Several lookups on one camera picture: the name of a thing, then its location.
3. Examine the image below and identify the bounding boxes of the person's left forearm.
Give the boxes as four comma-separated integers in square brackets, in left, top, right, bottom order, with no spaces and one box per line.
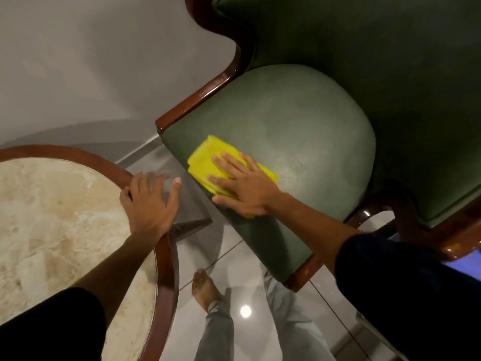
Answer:
[71,234,161,329]

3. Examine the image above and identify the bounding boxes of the person's right hand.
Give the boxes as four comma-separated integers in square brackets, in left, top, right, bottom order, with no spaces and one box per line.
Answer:
[207,152,283,218]

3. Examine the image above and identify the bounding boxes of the person's black sleeve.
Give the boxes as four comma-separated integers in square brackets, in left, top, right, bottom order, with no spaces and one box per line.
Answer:
[334,233,481,361]
[0,287,107,361]

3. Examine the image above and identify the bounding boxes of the round marble table wooden rim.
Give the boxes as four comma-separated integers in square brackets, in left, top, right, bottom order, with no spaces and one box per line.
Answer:
[0,144,180,361]

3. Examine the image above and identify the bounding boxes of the person's right forearm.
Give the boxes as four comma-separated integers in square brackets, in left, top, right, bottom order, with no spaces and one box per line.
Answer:
[268,192,363,276]

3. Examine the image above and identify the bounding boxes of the person's light grey trousers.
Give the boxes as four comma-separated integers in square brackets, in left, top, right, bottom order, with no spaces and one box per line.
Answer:
[193,272,336,361]

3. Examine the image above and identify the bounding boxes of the person's black right sleeve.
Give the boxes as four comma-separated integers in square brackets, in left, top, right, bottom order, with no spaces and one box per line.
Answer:
[334,233,481,361]

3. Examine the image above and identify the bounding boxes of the person's left hand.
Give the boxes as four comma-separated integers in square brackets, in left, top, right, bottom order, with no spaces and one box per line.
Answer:
[119,172,182,246]

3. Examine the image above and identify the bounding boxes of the person's bare left foot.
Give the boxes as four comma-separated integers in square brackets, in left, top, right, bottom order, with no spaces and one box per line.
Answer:
[191,268,227,313]

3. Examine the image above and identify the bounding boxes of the yellow cleaning cloth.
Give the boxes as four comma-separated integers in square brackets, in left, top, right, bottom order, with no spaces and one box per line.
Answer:
[187,135,279,219]

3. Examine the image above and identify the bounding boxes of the person's black left sleeve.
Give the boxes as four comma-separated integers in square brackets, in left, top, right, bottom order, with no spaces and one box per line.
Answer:
[0,287,107,361]

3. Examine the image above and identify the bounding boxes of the green armchair with wooden frame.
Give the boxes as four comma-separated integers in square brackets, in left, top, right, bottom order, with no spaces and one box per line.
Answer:
[155,0,481,294]

